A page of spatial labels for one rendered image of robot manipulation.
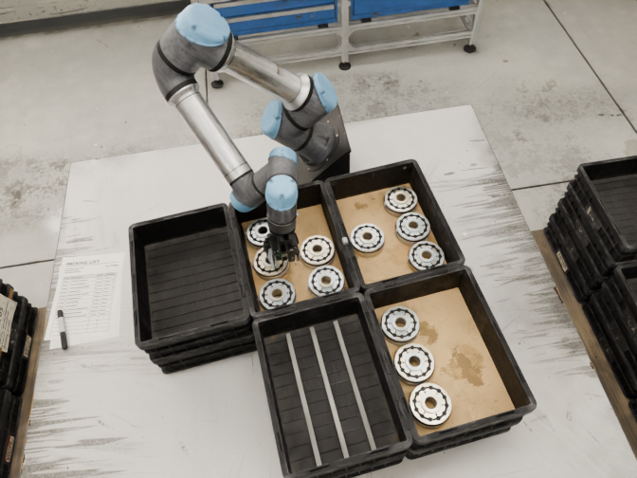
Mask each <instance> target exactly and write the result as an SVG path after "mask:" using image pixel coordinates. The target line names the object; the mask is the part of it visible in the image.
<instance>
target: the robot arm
mask: <svg viewBox="0 0 637 478"><path fill-rule="evenodd" d="M152 67H153V72H154V76H155V81H156V83H157V86H158V88H159V90H160V92H161V94H162V96H163V97H164V99H165V100H166V102H167V103H168V104H169V105H170V106H174V107H175V108H176V109H177V111H178V112H179V114H180V115H181V116H182V118H183V119H184V121H185V122H186V123H187V124H188V126H189V127H190V128H191V130H192V132H193V133H194V135H195V136H196V137H197V139H198V140H199V142H200V143H201V145H202V146H203V148H204V149H205V150H206V152H207V153H208V155H209V157H210V158H211V160H212V161H213V162H214V164H215V165H216V167H217V168H218V170H219V171H220V172H221V174H222V175H223V177H224V178H225V180H226V181H227V183H228V184H229V186H230V187H231V189H232V192H231V193H230V195H229V199H230V201H231V204H232V206H233V207H234V208H235V209H236V210H237V211H240V212H249V211H252V210H253V209H255V208H257V207H259V206H260V204H262V203H263V202H264V201H265V200H266V208H267V225H268V228H269V233H268V234H267V238H264V244H263V246H264V251H265V253H266V256H267V258H268V261H269V262H270V263H271V265H272V268H273V269H275V258H276V260H277V261H280V260H281V259H282V260H283V261H287V258H288V262H293V261H294V263H295V265H297V264H296V260H295V257H297V259H298V260H299V254H300V251H299V247H298V244H299V239H298V236H297V234H296V233H295V229H296V225H297V216H299V214H298V213H297V200H298V185H297V178H298V163H297V155H298V156H299V157H300V159H301V160H302V161H303V162H304V163H306V164H308V165H310V166H315V165H318V164H320V163H321V162H322V161H323V160H324V159H325V158H326V157H327V156H328V155H329V153H330V152H331V150H332V148H333V145H334V141H335V132H334V129H333V128H332V127H331V126H330V125H328V124H326V123H323V122H318V121H319V120H321V119H322V118H324V117H325V116H326V115H327V114H330V113H331V111H332V110H333V109H335V108H336V107H337V93H336V90H335V89H334V87H333V86H332V84H331V82H330V81H329V80H328V79H327V78H326V77H325V76H324V75H323V74H322V73H319V72H318V73H316V74H313V76H312V77H310V76H309V75H307V74H305V73H302V72H300V73H297V74H295V73H293V72H291V71H289V70H287V69H286V68H284V67H282V66H280V65H279V64H276V63H274V62H273V61H271V60H269V59H267V58H266V57H265V56H263V55H261V54H259V53H258V52H256V51H254V50H252V49H251V48H249V47H247V46H245V45H243V44H241V43H239V42H237V41H236V40H234V38H233V34H232V32H231V31H230V29H229V25H228V22H227V21H226V19H225V18H224V17H221V16H220V13H219V12H218V11H217V10H215V9H213V8H211V7H209V6H207V5H204V4H191V5H188V6H187V7H186V8H185V9H184V10H183V11H182V12H180V13H179V14H178V15H177V16H176V18H175V20H174V22H173V23H172V24H171V26H170V27H169V28H168V29H167V31H166V32H165V33H164V34H163V36H162V37H161V38H160V39H159V40H158V41H157V42H156V44H155V47H154V50H153V54H152ZM201 67H202V68H205V69H206V70H208V71H210V72H213V73H214V72H217V71H219V70H222V71H224V72H226V73H227V74H229V75H231V76H233V77H235V78H237V79H239V80H241V81H243V82H245V83H248V84H250V85H252V86H254V87H256V88H258V89H260V90H262V91H263V92H265V93H267V94H269V95H271V96H273V97H275V98H277V99H279V100H281V101H282V102H281V101H279V100H273V101H271V102H270V103H269V104H268V106H267V107H266V108H265V110H264V113H263V116H262V121H261V129H262V132H263V133H264V135H266V136H267V137H269V138H270V139H272V140H275V141H277V142H279V143H280V144H281V145H283V146H285V147H283V146H281V147H276V148H274V149H273V150H271V152H270V153H269V157H268V162H267V164H265V165H264V166H263V167H262V168H261V169H260V170H259V171H257V172H256V173H254V172H253V170H252V168H251V167H250V165H249V164H248V163H247V161H246V159H245V158H244V156H243V155H242V153H241V152H240V150H239V149H238V148H237V146H236V145H235V143H234V142H233V140H232V139H231V137H230V136H229V134H228V133H227V131H226V130H225V128H224V127H223V125H222V124H221V122H220V121H219V120H218V119H217V117H216V116H215V115H214V113H213V112H212V110H211V109H210V107H209V105H208V104H207V102H206V101H205V100H204V98H203V97H202V95H201V94H200V92H199V84H198V82H197V81H196V79H195V78H194V74H195V73H196V72H197V71H198V70H199V69H200V68H201ZM296 154H297V155H296Z"/></svg>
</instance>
